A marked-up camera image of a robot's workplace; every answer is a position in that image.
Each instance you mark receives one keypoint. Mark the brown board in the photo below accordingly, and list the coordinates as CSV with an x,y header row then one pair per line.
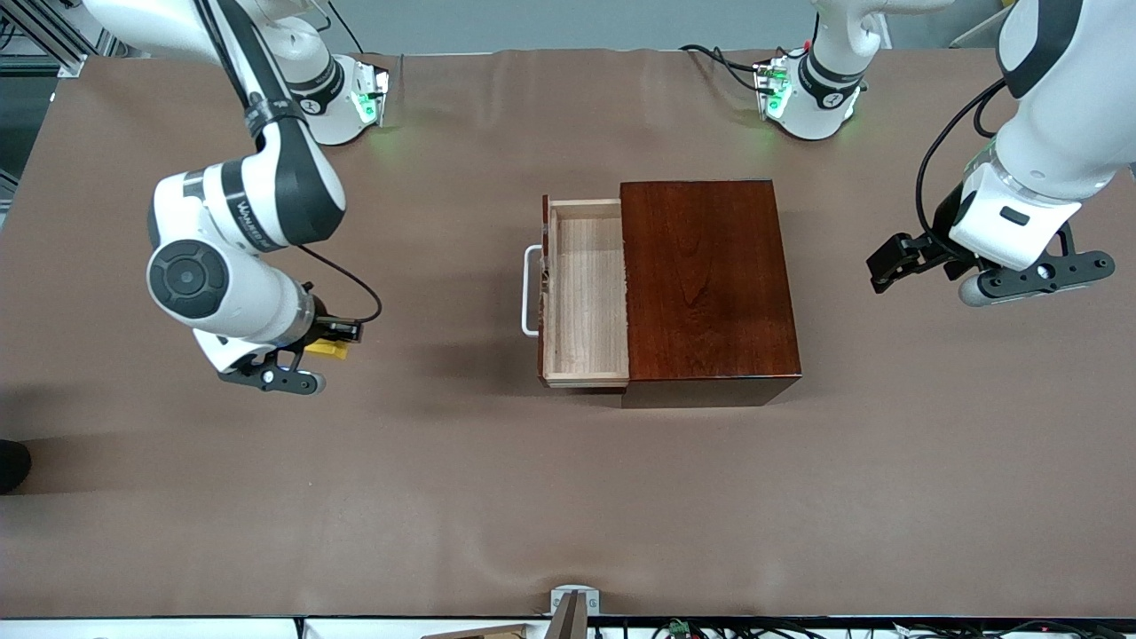
x,y
484,633

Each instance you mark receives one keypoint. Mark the small metal bracket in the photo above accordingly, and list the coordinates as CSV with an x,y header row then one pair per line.
x,y
575,593

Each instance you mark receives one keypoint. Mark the black round object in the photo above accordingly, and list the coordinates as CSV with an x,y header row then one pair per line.
x,y
11,466

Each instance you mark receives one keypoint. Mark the aluminium frame profile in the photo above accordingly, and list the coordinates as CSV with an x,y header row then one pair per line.
x,y
35,35

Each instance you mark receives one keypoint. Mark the brown table cloth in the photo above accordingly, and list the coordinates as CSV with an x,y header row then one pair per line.
x,y
355,488

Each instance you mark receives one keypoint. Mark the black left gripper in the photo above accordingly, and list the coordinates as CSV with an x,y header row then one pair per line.
x,y
944,218

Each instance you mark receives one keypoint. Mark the grey stand post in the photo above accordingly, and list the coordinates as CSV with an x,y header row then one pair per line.
x,y
568,621

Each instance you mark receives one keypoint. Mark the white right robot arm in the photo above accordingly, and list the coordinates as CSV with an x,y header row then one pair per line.
x,y
240,293

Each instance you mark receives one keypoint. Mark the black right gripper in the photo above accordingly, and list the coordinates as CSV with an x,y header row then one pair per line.
x,y
325,330

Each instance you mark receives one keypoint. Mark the yellow block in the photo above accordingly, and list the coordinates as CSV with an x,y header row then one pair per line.
x,y
333,351

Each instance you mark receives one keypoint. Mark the green connector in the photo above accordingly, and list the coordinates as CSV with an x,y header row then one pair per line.
x,y
681,627

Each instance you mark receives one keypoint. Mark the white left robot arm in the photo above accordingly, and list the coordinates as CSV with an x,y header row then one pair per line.
x,y
1056,124

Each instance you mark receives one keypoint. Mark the dark wooden cabinet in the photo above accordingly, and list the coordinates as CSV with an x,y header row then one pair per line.
x,y
710,293

